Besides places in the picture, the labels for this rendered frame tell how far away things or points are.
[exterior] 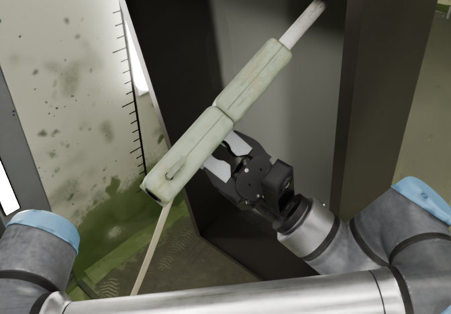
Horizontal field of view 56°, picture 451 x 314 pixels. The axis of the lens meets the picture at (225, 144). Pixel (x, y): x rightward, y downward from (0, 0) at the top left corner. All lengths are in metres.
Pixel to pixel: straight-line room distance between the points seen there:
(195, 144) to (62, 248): 0.27
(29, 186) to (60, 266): 1.11
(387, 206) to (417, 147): 1.58
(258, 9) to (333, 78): 0.29
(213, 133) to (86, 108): 1.20
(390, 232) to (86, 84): 1.33
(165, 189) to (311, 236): 0.24
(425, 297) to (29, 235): 0.54
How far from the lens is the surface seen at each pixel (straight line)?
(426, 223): 0.63
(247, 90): 0.63
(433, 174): 2.21
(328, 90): 1.26
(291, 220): 0.66
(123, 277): 2.21
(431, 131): 2.22
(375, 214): 0.66
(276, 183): 0.57
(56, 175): 1.82
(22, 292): 0.64
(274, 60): 0.66
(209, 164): 0.63
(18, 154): 1.69
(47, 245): 0.70
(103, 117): 1.82
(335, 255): 0.68
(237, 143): 0.65
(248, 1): 1.27
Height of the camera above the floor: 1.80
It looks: 37 degrees down
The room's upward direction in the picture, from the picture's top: straight up
